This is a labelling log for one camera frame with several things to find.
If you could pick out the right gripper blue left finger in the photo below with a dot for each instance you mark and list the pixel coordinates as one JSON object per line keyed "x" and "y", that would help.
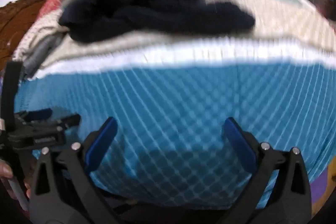
{"x": 97, "y": 144}

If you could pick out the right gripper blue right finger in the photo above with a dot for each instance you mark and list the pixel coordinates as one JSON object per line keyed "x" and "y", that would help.
{"x": 243, "y": 143}

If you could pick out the dark navy fleece garment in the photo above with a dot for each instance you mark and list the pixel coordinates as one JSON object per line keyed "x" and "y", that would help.
{"x": 95, "y": 20}

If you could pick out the person's left hand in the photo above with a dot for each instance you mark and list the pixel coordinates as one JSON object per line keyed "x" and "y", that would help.
{"x": 7, "y": 175}

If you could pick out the striped patterned bedspread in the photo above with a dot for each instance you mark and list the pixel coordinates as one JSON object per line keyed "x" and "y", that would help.
{"x": 171, "y": 94}

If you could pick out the grey folded garment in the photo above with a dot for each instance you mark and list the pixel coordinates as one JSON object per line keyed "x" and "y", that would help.
{"x": 40, "y": 52}

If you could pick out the carved wooden headboard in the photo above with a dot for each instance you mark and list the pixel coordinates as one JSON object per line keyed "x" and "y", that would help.
{"x": 16, "y": 18}

